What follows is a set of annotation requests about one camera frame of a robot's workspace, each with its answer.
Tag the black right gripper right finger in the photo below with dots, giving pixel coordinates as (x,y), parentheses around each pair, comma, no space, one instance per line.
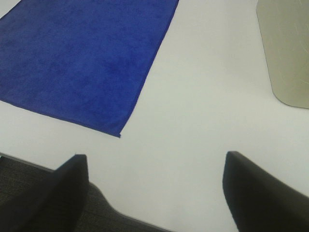
(259,202)

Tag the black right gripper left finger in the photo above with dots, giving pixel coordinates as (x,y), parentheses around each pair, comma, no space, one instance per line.
(55,204)

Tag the blue microfiber towel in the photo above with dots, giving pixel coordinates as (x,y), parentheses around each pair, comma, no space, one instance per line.
(81,61)

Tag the beige storage bin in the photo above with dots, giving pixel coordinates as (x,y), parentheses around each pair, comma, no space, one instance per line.
(284,28)

